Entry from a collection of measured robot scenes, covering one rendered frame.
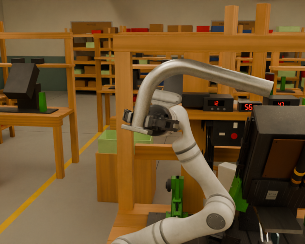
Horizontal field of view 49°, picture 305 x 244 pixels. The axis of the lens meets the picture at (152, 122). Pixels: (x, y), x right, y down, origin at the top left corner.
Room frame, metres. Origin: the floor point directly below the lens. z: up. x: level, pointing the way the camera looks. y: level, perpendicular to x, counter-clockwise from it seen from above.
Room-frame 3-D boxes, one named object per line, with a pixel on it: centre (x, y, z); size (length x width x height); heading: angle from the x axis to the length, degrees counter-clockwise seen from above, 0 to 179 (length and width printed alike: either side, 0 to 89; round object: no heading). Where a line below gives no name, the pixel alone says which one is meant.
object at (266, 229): (1.46, -0.58, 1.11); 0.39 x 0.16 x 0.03; 175
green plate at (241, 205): (1.51, -0.43, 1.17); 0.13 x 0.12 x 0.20; 85
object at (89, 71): (11.37, 1.37, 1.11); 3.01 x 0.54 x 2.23; 82
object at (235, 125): (1.79, -0.42, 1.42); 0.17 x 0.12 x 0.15; 85
